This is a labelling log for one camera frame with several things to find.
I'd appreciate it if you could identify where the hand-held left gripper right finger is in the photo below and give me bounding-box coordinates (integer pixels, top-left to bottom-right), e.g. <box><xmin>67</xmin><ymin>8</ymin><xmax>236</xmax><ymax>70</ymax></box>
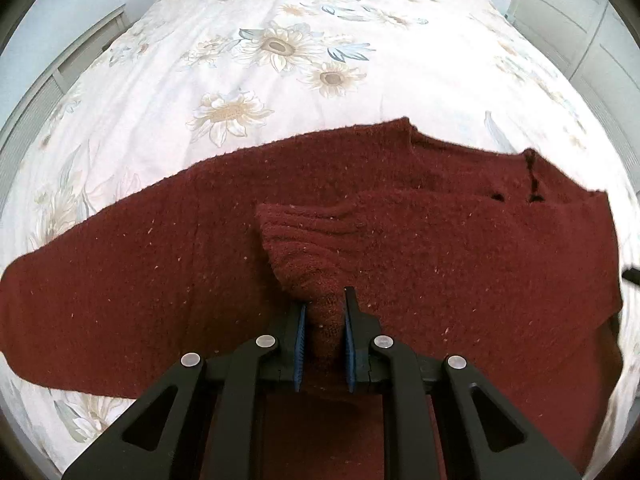
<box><xmin>341</xmin><ymin>287</ymin><xmax>583</xmax><ymax>480</ymax></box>

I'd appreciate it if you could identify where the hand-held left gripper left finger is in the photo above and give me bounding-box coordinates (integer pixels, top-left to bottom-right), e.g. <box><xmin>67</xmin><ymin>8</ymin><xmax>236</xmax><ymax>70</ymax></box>
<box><xmin>61</xmin><ymin>302</ymin><xmax>307</xmax><ymax>480</ymax></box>

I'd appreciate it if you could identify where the dark red knit sweater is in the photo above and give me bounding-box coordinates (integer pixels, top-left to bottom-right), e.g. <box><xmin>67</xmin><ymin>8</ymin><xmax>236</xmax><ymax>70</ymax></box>
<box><xmin>0</xmin><ymin>116</ymin><xmax>626</xmax><ymax>480</ymax></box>

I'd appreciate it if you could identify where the floral bed sheet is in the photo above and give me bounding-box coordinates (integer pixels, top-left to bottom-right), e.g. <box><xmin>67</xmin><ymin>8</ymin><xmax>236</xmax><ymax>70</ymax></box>
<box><xmin>0</xmin><ymin>0</ymin><xmax>640</xmax><ymax>480</ymax></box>

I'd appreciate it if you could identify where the white wardrobe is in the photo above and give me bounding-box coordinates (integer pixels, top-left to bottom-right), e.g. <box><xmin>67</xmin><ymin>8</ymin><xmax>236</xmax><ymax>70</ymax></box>
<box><xmin>505</xmin><ymin>0</ymin><xmax>640</xmax><ymax>171</ymax></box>

